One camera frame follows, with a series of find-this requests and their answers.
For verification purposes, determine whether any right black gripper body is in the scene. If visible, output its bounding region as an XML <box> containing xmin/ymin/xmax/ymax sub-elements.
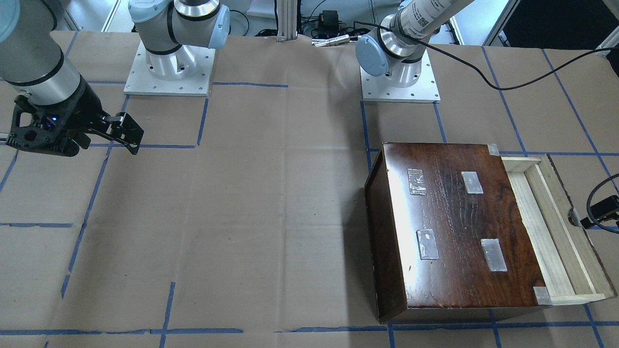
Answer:
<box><xmin>6</xmin><ymin>80</ymin><xmax>144</xmax><ymax>157</ymax></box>

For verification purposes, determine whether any light wooden drawer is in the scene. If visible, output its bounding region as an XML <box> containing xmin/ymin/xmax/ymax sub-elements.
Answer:
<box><xmin>502</xmin><ymin>156</ymin><xmax>617</xmax><ymax>306</ymax></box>

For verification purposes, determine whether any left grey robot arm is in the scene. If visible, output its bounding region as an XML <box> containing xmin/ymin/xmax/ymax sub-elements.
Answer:
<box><xmin>355</xmin><ymin>0</ymin><xmax>471</xmax><ymax>88</ymax></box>

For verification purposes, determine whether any dark wooden drawer cabinet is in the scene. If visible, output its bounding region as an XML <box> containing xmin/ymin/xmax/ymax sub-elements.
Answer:
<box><xmin>364</xmin><ymin>143</ymin><xmax>549</xmax><ymax>323</ymax></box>

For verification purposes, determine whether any black power adapter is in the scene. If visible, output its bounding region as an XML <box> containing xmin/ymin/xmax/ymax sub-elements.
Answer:
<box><xmin>318</xmin><ymin>10</ymin><xmax>339</xmax><ymax>36</ymax></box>

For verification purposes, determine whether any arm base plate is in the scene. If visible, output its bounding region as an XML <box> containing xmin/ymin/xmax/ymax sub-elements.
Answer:
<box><xmin>124</xmin><ymin>43</ymin><xmax>217</xmax><ymax>97</ymax></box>
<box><xmin>360</xmin><ymin>52</ymin><xmax>441</xmax><ymax>103</ymax></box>

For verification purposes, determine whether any aluminium frame post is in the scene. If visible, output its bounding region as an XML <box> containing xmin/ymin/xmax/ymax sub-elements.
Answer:
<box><xmin>274</xmin><ymin>0</ymin><xmax>301</xmax><ymax>43</ymax></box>

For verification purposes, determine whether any black braided cable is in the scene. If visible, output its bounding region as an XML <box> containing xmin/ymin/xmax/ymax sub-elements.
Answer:
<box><xmin>353</xmin><ymin>21</ymin><xmax>619</xmax><ymax>91</ymax></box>

